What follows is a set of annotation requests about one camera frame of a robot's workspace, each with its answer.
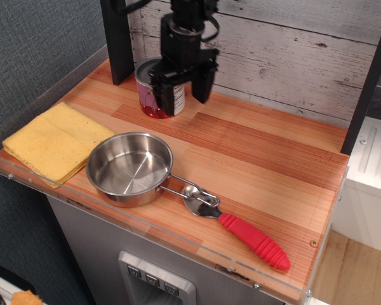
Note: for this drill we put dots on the black left vertical post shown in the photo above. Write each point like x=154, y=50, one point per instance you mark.
x=117, y=33

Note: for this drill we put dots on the black vertical post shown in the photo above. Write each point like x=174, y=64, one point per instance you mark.
x=117, y=33
x=363, y=103

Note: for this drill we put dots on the clear acrylic edge guard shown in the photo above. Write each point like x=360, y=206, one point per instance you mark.
x=284, y=187

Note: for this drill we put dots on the silver dispenser button panel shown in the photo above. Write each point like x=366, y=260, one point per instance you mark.
x=147, y=283

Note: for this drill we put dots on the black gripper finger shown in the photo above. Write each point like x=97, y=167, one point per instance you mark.
x=164, y=94
x=202, y=82

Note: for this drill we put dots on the black orange object corner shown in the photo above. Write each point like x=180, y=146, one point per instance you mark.
x=11, y=284

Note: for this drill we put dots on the white toy appliance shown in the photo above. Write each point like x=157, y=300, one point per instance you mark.
x=357, y=214

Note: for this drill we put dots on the folded yellow cloth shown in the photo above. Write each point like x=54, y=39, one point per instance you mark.
x=57, y=143

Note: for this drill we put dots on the stainless steel pot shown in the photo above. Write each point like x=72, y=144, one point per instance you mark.
x=133, y=169

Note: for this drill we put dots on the cherry label tin can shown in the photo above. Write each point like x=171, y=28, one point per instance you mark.
x=147, y=99

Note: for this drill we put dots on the grey toy fridge cabinet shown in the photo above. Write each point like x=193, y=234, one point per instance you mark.
x=96, y=244

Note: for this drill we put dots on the red handled metal spoon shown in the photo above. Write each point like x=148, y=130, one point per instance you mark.
x=203, y=204

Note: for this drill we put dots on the black right vertical post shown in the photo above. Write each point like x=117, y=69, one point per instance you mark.
x=363, y=103

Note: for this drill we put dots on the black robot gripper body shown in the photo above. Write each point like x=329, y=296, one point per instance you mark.
x=181, y=39

